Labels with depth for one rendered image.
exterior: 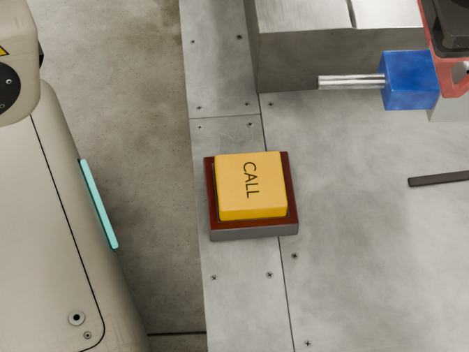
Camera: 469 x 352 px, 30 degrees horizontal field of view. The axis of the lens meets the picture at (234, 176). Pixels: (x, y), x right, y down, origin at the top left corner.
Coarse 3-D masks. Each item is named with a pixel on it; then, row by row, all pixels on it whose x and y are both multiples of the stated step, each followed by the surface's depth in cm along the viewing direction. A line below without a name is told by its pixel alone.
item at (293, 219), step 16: (208, 160) 81; (208, 176) 80; (288, 176) 80; (208, 192) 79; (288, 192) 79; (288, 208) 78; (224, 224) 77; (240, 224) 77; (256, 224) 77; (272, 224) 77
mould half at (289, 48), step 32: (256, 0) 83; (288, 0) 83; (320, 0) 83; (352, 0) 83; (384, 0) 84; (416, 0) 84; (256, 32) 83; (288, 32) 81; (320, 32) 81; (352, 32) 82; (384, 32) 82; (416, 32) 83; (256, 64) 85; (288, 64) 85; (320, 64) 85; (352, 64) 86
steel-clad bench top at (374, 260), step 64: (192, 0) 95; (192, 64) 90; (192, 128) 86; (256, 128) 86; (320, 128) 86; (384, 128) 86; (448, 128) 86; (320, 192) 82; (384, 192) 82; (448, 192) 82; (256, 256) 78; (320, 256) 78; (384, 256) 78; (448, 256) 78; (256, 320) 75; (320, 320) 75; (384, 320) 75; (448, 320) 75
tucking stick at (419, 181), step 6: (438, 174) 83; (444, 174) 83; (450, 174) 83; (456, 174) 83; (462, 174) 83; (468, 174) 83; (408, 180) 82; (414, 180) 82; (420, 180) 82; (426, 180) 82; (432, 180) 82; (438, 180) 82; (444, 180) 82; (450, 180) 82; (456, 180) 82; (462, 180) 82; (414, 186) 82
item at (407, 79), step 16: (384, 64) 72; (400, 64) 71; (416, 64) 72; (432, 64) 72; (464, 64) 70; (320, 80) 71; (336, 80) 71; (352, 80) 71; (368, 80) 71; (384, 80) 72; (400, 80) 70; (416, 80) 71; (432, 80) 71; (384, 96) 72; (400, 96) 71; (416, 96) 71; (432, 96) 71; (464, 96) 71; (432, 112) 72; (448, 112) 72; (464, 112) 73
